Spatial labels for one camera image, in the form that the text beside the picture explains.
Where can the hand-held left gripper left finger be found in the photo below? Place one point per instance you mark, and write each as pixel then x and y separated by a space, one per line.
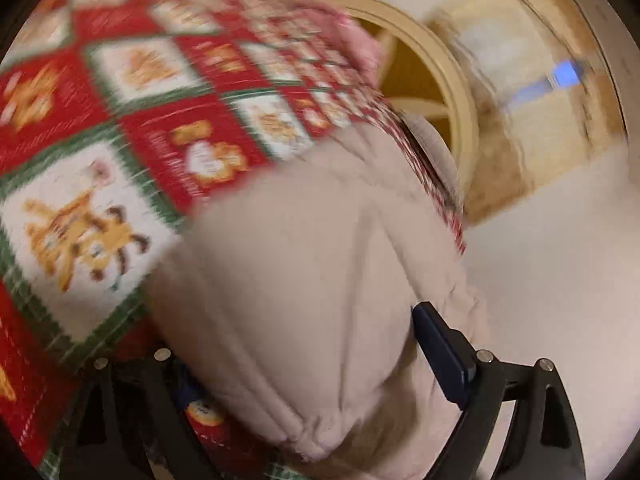
pixel 172 395

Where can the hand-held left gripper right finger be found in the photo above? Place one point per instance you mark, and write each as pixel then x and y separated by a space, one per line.
pixel 442 347

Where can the beige quilted down jacket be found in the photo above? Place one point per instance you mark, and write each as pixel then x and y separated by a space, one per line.
pixel 310 300

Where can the red patchwork bear print blanket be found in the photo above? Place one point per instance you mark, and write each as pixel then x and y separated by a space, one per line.
pixel 125 160

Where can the round beige basket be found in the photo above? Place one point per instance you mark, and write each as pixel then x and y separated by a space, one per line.
pixel 440 95

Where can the wooden furniture piece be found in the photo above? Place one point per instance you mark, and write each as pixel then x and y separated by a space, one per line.
pixel 535 100

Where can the pink floral quilt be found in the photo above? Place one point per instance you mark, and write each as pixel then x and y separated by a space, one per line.
pixel 357 35

